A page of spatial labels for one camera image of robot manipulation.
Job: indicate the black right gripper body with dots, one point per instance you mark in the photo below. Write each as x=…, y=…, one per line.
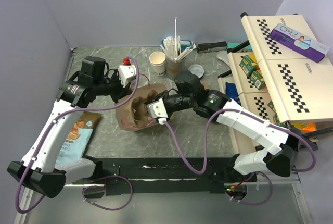
x=177, y=102

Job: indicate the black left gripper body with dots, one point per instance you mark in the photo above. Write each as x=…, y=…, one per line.
x=114, y=88

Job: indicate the pink white paper bag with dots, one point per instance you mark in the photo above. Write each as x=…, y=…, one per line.
x=124, y=113

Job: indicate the grey straw holder cup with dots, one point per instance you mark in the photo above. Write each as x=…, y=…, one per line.
x=173, y=68

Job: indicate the brown pulp cup carrier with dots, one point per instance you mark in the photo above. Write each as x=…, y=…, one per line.
x=206, y=86

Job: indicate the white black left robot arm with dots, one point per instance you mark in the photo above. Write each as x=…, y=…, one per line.
x=38, y=169

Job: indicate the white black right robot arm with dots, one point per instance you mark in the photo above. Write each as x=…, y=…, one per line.
x=278, y=144

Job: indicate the tall wrapped straw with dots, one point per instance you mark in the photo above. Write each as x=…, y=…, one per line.
x=175, y=37

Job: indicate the stack of white paper cups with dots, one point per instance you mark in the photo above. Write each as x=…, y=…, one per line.
x=158, y=60

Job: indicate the bundle of wrapped straws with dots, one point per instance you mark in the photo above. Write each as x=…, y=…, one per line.
x=169, y=50

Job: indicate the blue snack packet right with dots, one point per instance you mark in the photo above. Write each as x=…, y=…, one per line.
x=231, y=91

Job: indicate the blue white box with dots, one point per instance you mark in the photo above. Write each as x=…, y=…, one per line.
x=182, y=44

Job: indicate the black rectangular box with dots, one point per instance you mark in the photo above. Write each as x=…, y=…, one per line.
x=211, y=47

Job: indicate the brown blue snack packet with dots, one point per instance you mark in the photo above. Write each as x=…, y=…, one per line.
x=78, y=138

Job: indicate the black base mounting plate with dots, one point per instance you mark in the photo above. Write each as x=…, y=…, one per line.
x=162, y=175

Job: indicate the green box upper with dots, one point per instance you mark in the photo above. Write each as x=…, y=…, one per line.
x=249, y=64

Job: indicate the green box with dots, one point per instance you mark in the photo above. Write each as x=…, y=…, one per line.
x=249, y=64
x=258, y=80

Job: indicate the green box lower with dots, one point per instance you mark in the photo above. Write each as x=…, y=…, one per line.
x=258, y=80

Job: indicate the cream checkered folding board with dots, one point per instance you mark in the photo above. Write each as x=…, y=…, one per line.
x=297, y=88

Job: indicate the purple white R&O box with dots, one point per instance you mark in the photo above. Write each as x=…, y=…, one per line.
x=299, y=42

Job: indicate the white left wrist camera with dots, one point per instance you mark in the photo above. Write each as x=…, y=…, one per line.
x=127, y=71

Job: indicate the aluminium rail frame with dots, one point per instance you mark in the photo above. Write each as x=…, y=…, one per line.
x=261, y=198

